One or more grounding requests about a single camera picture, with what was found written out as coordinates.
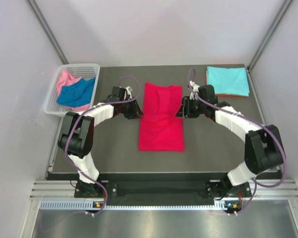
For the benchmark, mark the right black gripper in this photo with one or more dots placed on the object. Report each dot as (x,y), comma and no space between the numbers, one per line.
(185,111)

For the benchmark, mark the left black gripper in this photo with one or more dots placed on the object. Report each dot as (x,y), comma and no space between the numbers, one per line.
(135,112)

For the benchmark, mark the red t shirt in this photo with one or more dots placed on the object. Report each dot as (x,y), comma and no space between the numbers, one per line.
(160,128)

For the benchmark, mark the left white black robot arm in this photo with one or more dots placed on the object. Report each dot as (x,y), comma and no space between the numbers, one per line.
(77,132)

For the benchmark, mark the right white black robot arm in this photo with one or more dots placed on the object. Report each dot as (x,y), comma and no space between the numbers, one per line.
(263,148)

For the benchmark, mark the folded orange t shirt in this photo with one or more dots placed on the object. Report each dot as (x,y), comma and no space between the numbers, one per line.
(224,95)

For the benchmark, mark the white perforated plastic basket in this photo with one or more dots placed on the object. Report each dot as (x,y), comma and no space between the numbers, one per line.
(86,71)

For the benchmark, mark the folded light blue t shirt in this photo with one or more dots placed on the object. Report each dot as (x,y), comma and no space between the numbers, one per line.
(228,80)

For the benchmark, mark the pink t shirt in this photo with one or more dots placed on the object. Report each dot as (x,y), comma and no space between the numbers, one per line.
(66,79)

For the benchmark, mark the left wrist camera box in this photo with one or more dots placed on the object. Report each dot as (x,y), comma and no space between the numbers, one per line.
(128,93)

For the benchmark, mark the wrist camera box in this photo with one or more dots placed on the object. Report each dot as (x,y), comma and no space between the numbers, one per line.
(128,93)
(194,89)

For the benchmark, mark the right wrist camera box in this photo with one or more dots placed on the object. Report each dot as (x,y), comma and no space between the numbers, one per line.
(194,89)

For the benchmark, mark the right aluminium frame post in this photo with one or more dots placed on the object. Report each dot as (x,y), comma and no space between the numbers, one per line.
(270,33)

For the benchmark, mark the aluminium frame post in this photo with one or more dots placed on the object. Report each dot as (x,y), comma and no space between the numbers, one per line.
(47,30)
(270,33)

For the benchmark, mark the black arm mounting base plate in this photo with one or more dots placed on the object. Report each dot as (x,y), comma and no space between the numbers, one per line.
(159,191)

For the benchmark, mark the white slotted cable duct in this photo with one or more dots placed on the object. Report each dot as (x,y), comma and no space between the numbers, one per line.
(91,205)

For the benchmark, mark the left aluminium frame post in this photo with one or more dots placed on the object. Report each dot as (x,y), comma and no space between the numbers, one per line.
(47,30)

